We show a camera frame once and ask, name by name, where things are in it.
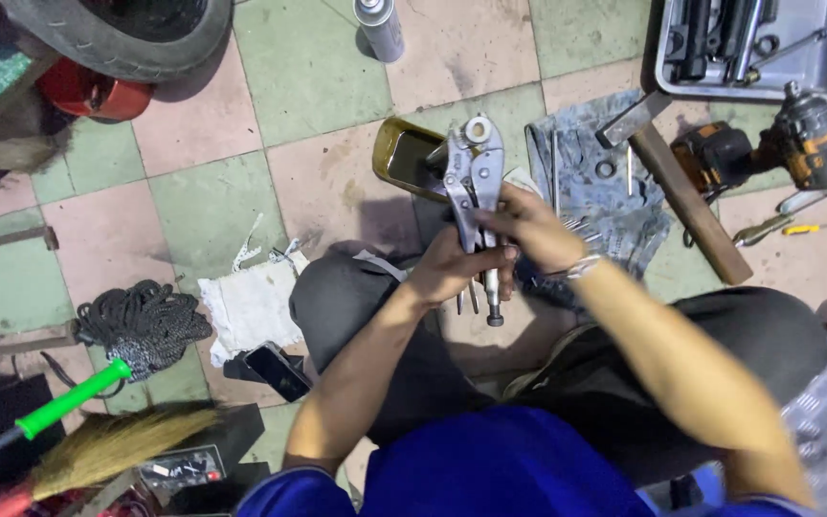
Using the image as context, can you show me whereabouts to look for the black rubber tyre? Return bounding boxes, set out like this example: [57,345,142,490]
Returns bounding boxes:
[0,0,234,84]

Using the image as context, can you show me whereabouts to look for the black mop green handle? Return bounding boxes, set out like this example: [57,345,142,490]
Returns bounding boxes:
[0,279,214,480]

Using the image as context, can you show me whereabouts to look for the silver locking pliers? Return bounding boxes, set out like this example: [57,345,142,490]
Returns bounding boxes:
[442,115,508,328]

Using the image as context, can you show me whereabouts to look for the person's left hand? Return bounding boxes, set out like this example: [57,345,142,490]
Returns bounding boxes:
[412,225,523,311]

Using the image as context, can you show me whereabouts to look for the gold oil pan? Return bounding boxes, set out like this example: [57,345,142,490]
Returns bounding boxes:
[372,117,473,202]

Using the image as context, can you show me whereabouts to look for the grey work cloth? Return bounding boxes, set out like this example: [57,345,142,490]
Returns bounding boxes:
[525,90,673,282]

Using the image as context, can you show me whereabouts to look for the metal tray of tools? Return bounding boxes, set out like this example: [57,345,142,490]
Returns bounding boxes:
[654,0,827,102]

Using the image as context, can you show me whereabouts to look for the silver wristwatch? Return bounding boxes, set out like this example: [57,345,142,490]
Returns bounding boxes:
[546,251,605,283]

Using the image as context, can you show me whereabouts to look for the yellow handled pliers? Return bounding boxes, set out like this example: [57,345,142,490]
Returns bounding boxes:
[732,214,822,249]

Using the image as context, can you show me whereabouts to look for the person's right hand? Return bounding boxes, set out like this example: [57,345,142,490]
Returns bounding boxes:
[474,183,590,277]

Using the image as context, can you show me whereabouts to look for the wooden stool frame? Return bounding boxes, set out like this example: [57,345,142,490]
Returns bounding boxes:
[0,225,81,369]

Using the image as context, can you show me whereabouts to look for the silver wrench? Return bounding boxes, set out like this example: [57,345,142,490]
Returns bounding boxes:
[775,169,827,217]

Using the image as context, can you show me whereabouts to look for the white gasket piece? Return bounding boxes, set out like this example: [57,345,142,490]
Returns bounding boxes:
[232,213,265,273]

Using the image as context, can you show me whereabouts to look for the straw broom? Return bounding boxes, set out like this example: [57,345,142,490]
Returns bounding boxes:
[0,401,222,517]

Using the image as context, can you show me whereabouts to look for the person's blue shirt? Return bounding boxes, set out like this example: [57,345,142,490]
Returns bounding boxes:
[236,405,805,517]

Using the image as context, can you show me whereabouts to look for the black smartphone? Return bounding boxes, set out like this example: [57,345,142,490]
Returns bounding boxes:
[243,342,313,404]

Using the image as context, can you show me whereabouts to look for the blue plastic stool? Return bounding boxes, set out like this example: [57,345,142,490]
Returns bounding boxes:
[636,461,729,515]

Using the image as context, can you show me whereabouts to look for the red metal container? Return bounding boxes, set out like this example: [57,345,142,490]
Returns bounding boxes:
[35,56,155,122]

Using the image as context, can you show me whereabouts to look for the silver spray can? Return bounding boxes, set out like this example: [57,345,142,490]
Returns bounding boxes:
[353,0,406,65]

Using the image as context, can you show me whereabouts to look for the wooden handled hammer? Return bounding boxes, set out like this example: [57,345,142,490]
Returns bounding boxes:
[595,90,755,287]

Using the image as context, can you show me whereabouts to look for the person's dark trousers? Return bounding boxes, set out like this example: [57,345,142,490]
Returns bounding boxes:
[289,250,827,489]

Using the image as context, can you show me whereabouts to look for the heap of metal bolts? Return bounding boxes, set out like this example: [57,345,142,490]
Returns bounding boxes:
[559,214,603,247]

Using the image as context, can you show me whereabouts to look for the white rag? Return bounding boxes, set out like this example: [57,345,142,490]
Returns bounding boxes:
[197,250,312,369]

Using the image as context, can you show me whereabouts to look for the black orange impact wrench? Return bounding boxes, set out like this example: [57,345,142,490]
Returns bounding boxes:
[671,80,827,199]

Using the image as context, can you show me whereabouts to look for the thin metal rod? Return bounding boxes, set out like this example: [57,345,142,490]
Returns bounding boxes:
[550,129,561,218]

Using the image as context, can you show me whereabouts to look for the black device with label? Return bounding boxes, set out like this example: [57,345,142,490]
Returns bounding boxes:
[136,404,271,516]

